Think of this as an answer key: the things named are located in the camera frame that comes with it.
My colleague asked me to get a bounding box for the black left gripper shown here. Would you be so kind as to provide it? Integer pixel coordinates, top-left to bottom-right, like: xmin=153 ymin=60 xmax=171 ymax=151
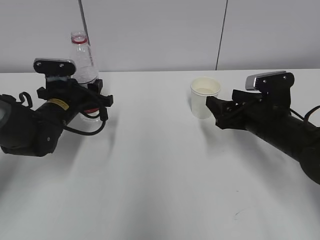
xmin=36 ymin=78 xmax=114 ymax=110

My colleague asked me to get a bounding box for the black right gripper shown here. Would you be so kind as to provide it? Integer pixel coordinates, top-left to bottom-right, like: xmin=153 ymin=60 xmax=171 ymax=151
xmin=205 ymin=89 xmax=290 ymax=130

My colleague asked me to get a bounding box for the clear plastic water bottle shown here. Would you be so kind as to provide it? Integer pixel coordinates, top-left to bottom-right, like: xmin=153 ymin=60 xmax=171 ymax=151
xmin=68 ymin=30 xmax=103 ymax=124

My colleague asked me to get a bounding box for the white paper cup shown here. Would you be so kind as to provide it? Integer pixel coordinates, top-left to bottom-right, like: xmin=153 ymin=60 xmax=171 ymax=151
xmin=190 ymin=76 xmax=221 ymax=119

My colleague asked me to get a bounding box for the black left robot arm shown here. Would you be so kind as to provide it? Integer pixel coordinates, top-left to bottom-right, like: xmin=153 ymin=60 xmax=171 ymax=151
xmin=0 ymin=79 xmax=114 ymax=157

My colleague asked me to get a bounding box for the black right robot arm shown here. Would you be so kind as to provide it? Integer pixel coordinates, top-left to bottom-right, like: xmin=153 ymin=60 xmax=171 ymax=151
xmin=205 ymin=89 xmax=320 ymax=184

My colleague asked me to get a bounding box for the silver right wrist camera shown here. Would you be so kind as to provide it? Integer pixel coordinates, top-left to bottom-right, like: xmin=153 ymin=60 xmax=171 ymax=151
xmin=245 ymin=70 xmax=295 ymax=109

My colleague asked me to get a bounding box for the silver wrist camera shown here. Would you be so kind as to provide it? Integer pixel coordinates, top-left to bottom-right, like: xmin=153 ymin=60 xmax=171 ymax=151
xmin=245 ymin=70 xmax=295 ymax=109
xmin=33 ymin=58 xmax=76 ymax=77

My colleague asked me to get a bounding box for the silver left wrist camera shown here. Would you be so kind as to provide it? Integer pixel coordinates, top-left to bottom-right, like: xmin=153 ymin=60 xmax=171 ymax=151
xmin=33 ymin=58 xmax=76 ymax=77

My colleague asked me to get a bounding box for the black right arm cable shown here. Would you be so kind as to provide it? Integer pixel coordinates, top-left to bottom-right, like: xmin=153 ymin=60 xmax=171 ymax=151
xmin=289 ymin=105 xmax=320 ymax=126

